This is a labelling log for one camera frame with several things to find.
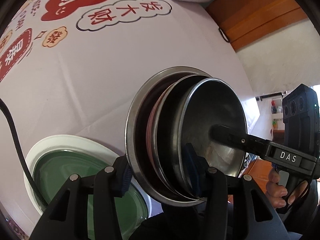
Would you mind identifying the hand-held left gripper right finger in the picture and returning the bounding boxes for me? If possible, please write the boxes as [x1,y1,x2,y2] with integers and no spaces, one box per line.
[185,142,292,240]

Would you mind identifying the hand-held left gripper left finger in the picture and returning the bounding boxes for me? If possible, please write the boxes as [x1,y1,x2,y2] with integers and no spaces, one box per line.
[30,156,133,240]

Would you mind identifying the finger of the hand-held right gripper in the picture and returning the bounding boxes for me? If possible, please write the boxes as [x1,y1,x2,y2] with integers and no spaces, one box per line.
[211,124,269,159]

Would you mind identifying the wide steel bowl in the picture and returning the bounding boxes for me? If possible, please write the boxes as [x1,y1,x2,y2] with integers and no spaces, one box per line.
[125,66,213,207]

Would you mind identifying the small steel bowl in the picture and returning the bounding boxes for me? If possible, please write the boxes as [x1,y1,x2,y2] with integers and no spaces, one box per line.
[179,77,248,178]

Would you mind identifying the pink-bottomed steel bowl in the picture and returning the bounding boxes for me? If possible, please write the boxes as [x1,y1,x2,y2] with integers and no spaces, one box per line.
[146,74,208,202]

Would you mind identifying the white paper plate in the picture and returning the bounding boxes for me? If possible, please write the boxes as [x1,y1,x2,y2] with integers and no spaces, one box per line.
[24,134,153,220]

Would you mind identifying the person's right hand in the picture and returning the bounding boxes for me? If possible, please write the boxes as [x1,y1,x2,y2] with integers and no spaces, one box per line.
[265,169,288,209]

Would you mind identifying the wooden sliding door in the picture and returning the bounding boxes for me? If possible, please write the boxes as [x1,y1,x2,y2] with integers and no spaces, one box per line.
[205,0,309,52]

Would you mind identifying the black cable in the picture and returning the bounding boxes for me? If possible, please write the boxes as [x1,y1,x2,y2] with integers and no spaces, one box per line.
[0,97,49,210]

